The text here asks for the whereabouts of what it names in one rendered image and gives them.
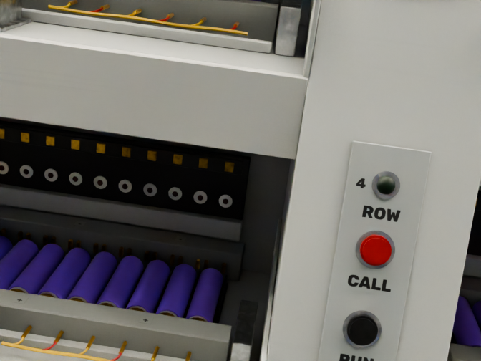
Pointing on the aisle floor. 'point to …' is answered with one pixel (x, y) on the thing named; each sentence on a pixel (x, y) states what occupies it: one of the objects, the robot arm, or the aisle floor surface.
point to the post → (435, 250)
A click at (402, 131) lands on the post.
